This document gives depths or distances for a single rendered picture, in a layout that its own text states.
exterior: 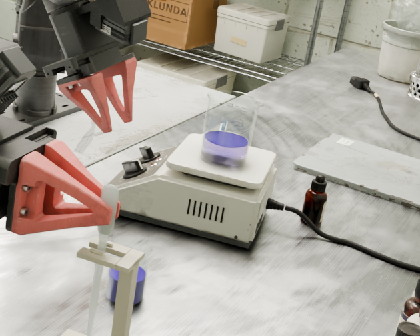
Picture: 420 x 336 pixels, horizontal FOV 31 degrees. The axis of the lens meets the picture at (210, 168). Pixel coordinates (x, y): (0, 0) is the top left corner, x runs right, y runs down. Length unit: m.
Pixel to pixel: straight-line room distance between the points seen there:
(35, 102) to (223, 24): 2.07
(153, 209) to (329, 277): 0.23
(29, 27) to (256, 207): 0.47
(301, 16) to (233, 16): 0.36
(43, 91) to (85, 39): 0.35
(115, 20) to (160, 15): 2.40
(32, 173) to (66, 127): 0.63
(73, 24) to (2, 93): 0.29
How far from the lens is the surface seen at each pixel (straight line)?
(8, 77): 0.61
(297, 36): 3.45
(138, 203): 0.94
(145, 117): 1.32
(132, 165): 0.96
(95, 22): 0.88
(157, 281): 0.84
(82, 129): 1.23
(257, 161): 0.97
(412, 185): 1.23
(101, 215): 0.61
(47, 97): 1.24
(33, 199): 0.62
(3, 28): 4.33
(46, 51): 1.19
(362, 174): 1.22
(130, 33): 0.86
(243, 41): 3.20
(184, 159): 0.93
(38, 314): 0.77
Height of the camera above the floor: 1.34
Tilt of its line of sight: 22 degrees down
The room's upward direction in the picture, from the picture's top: 10 degrees clockwise
